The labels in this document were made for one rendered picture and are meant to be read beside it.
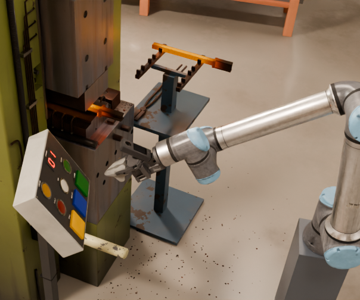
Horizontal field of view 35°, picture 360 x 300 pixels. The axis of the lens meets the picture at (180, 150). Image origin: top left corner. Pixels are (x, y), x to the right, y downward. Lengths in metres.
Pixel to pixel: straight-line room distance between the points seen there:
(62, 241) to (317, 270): 1.17
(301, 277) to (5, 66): 1.51
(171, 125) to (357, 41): 3.08
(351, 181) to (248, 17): 3.74
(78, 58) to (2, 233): 0.86
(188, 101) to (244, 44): 2.24
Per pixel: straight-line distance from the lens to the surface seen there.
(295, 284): 2.64
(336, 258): 2.27
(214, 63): 2.78
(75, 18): 2.05
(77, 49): 2.11
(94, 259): 2.86
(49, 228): 1.85
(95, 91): 2.34
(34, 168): 1.88
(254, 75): 4.71
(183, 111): 2.89
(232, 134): 2.05
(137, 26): 5.25
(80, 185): 2.04
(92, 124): 2.40
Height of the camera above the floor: 2.42
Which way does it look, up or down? 39 degrees down
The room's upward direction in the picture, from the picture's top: 6 degrees clockwise
